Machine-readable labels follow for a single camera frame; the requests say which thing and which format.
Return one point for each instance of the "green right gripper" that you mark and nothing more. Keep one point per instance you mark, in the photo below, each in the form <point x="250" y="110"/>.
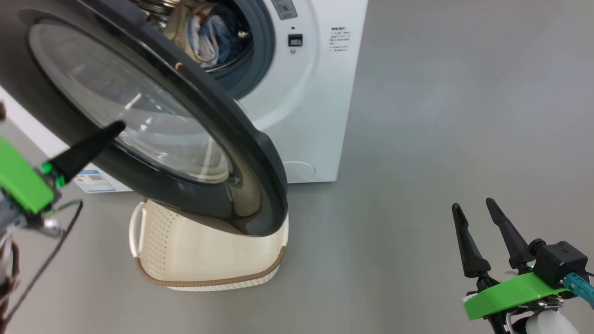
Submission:
<point x="506" y="294"/>

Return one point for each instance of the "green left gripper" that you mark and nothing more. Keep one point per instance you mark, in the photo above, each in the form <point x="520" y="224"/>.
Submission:
<point x="21" y="181"/>

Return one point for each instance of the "dark round washing machine door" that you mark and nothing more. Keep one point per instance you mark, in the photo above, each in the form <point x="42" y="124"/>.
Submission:
<point x="232" y="134"/>

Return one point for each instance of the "cream garment with black print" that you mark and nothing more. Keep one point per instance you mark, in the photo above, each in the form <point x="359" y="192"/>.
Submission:
<point x="185" y="28"/>

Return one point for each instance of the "cream perforated laundry basket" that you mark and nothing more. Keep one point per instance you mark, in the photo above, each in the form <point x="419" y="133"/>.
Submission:
<point x="195" y="255"/>

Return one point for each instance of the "clothes inside washer drum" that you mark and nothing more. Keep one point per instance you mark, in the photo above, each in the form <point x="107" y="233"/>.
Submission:
<point x="153" y="7"/>

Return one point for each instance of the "grey rubber door gasket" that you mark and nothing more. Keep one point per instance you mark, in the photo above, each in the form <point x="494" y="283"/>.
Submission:
<point x="262" y="46"/>

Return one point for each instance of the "white washing machine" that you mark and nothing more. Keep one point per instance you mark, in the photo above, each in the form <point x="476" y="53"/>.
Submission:
<point x="315" y="102"/>

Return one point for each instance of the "black washing machine button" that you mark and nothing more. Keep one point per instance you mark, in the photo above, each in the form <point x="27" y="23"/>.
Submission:
<point x="295" y="40"/>

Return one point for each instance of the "washing machine display panel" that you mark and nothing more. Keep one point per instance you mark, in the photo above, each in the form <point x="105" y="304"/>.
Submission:
<point x="284" y="8"/>

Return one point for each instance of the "blue white energy label sticker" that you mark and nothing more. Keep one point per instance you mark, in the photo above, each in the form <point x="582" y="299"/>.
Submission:
<point x="95" y="181"/>

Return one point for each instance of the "round white filter cover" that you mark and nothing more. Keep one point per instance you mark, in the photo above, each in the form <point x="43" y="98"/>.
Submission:
<point x="299" y="171"/>

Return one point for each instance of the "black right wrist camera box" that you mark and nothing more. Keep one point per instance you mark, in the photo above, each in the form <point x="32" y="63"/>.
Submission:
<point x="561" y="262"/>

